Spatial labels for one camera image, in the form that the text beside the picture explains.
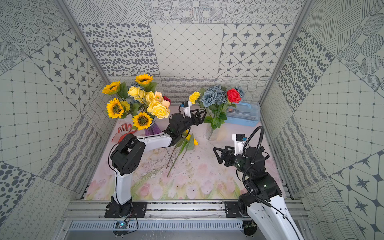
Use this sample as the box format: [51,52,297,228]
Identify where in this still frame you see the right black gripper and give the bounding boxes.
[214,146,253,178]

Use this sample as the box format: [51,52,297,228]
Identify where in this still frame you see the purple ribbed vase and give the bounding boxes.
[145,121,162,136]

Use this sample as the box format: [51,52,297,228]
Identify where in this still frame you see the left bouquet yellow flowers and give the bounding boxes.
[102,74,171,130]

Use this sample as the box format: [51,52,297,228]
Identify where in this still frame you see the blue grey roses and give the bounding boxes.
[202,86,245,108]

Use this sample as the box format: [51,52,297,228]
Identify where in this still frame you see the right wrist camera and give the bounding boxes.
[232,134,247,156]

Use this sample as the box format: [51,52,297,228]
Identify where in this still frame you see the clear glass vase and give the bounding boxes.
[206,123,220,141]

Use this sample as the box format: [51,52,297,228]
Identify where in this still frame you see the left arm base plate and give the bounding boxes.
[105,196,148,218]

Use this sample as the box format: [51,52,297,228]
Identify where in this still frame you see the blue plastic storage box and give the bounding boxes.
[225,102,261,127]

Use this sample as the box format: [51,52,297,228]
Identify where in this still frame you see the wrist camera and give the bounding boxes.
[180,101,192,118]
[232,134,247,156]

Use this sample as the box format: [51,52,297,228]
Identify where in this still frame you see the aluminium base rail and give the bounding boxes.
[64,199,310,222]

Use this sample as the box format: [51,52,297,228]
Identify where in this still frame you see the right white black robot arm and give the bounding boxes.
[213,126,303,240]

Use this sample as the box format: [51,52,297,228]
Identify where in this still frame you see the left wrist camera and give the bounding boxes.
[180,101,192,118]

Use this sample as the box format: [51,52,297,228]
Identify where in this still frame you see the yellow carnation flower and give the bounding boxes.
[189,92,207,110]

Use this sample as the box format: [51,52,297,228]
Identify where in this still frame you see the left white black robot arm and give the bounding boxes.
[108,108,207,217]

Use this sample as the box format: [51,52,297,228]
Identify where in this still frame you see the red rose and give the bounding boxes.
[227,89,242,104]

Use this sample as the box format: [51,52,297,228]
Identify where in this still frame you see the red white hand-shaped tool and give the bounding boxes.
[112,123,137,143]

